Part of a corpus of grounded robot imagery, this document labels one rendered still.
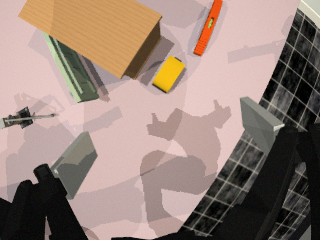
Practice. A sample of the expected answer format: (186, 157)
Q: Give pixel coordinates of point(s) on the orange spirit level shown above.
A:
(206, 32)

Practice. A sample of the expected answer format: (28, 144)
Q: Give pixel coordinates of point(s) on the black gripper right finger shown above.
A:
(255, 217)

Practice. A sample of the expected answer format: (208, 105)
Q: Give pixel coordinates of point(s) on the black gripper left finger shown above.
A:
(65, 176)

